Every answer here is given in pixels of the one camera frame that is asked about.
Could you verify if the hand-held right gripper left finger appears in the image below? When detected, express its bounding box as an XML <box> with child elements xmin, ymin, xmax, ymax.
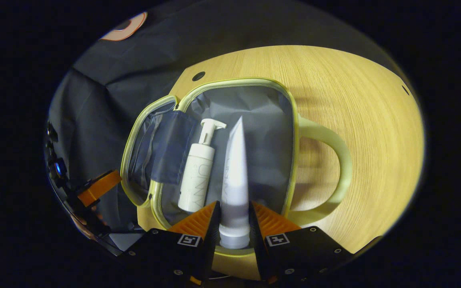
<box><xmin>120</xmin><ymin>201</ymin><xmax>221</xmax><ymax>285</ymax></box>

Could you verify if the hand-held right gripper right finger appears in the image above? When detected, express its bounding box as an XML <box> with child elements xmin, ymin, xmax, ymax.
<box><xmin>249</xmin><ymin>201</ymin><xmax>355</xmax><ymax>282</ymax></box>

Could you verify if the white squeeze tube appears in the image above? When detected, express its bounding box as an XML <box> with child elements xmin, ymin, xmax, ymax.
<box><xmin>218</xmin><ymin>116</ymin><xmax>251</xmax><ymax>249</ymax></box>

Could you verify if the white pump bottle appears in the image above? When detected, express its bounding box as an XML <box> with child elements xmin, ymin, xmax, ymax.
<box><xmin>178</xmin><ymin>118</ymin><xmax>227</xmax><ymax>212</ymax></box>

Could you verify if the black backdrop cloth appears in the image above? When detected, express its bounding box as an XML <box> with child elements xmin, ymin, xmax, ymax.
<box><xmin>48</xmin><ymin>2</ymin><xmax>407</xmax><ymax>234</ymax></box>

